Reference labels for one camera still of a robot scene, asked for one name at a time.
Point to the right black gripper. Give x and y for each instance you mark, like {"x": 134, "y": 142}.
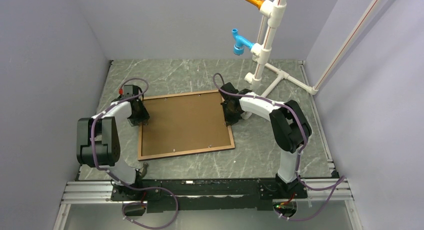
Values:
{"x": 228, "y": 119}

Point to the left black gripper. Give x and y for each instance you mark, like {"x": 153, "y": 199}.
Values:
{"x": 144, "y": 116}

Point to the brown cardboard backing board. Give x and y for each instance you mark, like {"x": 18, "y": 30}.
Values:
{"x": 185, "y": 122}

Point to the brown wooden picture frame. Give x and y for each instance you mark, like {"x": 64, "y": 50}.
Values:
{"x": 185, "y": 152}

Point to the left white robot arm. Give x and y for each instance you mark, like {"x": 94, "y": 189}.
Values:
{"x": 97, "y": 141}

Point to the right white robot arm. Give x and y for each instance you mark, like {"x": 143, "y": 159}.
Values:
{"x": 290, "y": 128}

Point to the small claw hammer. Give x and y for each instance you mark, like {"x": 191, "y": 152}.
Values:
{"x": 143, "y": 170}

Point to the blue pipe fitting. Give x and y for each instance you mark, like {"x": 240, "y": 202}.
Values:
{"x": 240, "y": 43}

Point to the white pvc pipe stand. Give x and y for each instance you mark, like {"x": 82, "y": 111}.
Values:
{"x": 272, "y": 15}

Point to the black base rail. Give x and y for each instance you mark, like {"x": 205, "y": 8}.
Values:
{"x": 161, "y": 195}

